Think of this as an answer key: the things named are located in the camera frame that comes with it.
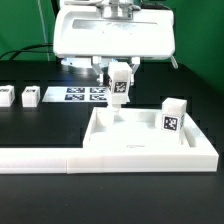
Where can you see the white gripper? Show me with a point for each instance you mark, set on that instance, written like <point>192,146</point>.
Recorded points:
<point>81,31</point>

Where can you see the white marker base sheet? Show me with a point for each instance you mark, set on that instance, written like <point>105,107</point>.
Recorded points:
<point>74,94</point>

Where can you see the white L-shaped obstacle fence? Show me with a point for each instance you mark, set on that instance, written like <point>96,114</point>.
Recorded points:
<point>200,156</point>

